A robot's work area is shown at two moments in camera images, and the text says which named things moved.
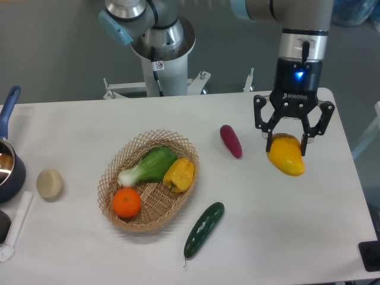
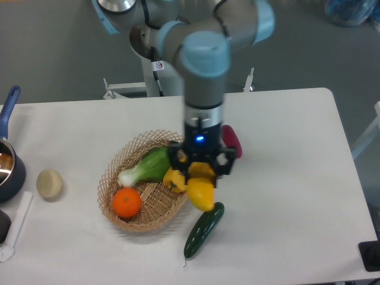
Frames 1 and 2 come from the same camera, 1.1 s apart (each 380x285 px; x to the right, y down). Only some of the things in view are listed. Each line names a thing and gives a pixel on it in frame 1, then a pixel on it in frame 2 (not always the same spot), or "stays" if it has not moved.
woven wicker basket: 158,203 stays
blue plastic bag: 353,12 stays
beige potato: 49,183 stays
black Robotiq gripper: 297,81 -> 200,145
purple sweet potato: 231,140 stays
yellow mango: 285,154 -> 200,184
